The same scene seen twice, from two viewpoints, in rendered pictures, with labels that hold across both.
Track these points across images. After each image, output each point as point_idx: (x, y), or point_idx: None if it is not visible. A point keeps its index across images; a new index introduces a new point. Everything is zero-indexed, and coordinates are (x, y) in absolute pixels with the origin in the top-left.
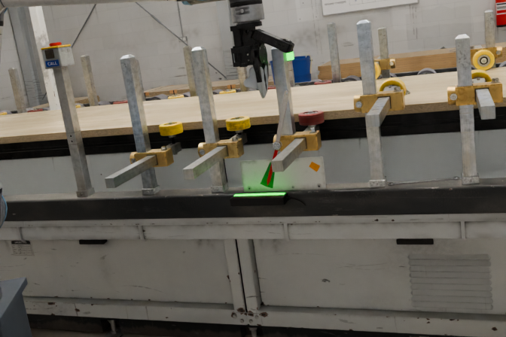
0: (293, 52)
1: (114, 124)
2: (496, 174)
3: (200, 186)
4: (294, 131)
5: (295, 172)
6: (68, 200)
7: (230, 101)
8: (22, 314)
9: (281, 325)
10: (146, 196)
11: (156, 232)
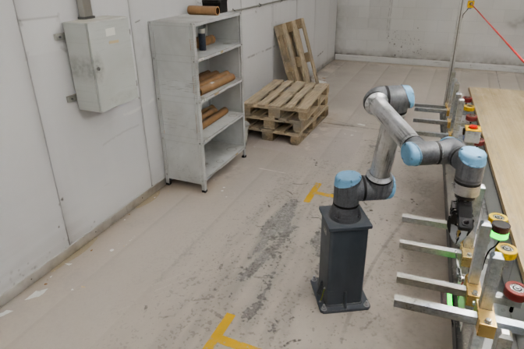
0: (501, 235)
1: (517, 191)
2: None
3: (504, 269)
4: (472, 281)
5: (461, 304)
6: (447, 212)
7: None
8: (360, 237)
9: None
10: (451, 242)
11: None
